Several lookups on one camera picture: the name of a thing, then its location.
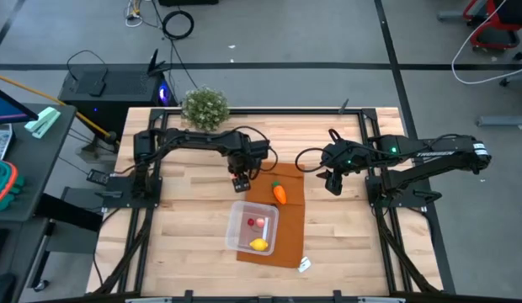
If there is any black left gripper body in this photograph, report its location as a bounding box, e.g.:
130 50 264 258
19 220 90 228
226 154 258 178

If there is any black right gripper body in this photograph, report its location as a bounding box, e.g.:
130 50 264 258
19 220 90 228
321 141 359 173

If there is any orange toy carrot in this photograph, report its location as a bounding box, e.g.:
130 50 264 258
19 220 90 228
271 180 288 206

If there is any yellow toy lemon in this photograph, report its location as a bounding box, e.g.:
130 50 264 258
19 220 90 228
248 237 269 253

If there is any clear plastic tupperware container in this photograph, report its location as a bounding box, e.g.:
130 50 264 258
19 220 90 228
225 199 280 257

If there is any orange cloth mat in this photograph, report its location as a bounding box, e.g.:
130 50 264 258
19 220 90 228
237 161 306 269

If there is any green artificial plant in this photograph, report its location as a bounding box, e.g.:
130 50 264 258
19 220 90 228
180 86 232 132

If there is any black wifi antenna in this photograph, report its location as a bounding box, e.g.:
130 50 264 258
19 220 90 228
146 48 173 77

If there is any black power brick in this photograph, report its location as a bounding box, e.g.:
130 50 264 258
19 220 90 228
86 167 111 187

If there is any black computer tower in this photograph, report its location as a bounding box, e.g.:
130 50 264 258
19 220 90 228
57 66 178 127

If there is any grey floor stand base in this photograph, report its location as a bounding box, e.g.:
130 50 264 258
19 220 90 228
75 138 119 164

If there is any grey metal stand leg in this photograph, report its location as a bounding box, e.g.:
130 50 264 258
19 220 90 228
475 112 522 128
436 9 471 23
498 69 522 88

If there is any black floor box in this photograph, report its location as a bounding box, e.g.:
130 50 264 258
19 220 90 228
157 0 220 7

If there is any flat black box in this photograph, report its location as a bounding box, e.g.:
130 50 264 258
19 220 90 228
74 68 109 98

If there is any yellow pole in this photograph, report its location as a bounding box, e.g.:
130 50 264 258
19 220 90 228
0 72 119 142

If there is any dark grey desk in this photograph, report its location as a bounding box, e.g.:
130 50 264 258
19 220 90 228
0 103 79 224

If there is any mint green stapler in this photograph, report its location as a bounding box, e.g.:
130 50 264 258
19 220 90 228
24 105 62 140

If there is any red black chair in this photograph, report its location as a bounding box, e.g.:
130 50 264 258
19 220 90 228
461 0 522 51

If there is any black side table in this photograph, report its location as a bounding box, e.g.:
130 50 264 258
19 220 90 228
0 192 104 303

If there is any teal orange basket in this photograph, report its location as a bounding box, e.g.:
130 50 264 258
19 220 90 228
0 157 26 214

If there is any blue screen monitor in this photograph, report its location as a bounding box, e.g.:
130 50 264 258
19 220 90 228
0 83 40 125

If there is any grey calculator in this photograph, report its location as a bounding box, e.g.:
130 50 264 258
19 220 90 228
0 123 14 162

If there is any black looped right gripper cable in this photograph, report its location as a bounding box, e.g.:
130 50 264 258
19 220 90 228
294 128 371 173

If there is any black looped gripper cable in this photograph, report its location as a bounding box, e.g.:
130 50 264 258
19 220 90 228
294 128 371 173
218 125 280 173

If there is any black looped left gripper cable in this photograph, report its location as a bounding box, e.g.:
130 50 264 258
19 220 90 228
218 125 280 173

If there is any black cable bundle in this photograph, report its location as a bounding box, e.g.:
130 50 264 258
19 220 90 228
376 205 439 294
92 205 159 295

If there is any black cable along right arm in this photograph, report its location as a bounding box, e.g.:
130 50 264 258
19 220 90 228
424 133 472 148

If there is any white floor cable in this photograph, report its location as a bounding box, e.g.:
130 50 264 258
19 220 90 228
450 0 522 85

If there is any coiled black cable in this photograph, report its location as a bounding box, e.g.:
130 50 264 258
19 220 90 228
161 8 196 41

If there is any white yellow cable bundle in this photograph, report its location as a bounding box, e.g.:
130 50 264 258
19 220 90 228
125 0 145 29

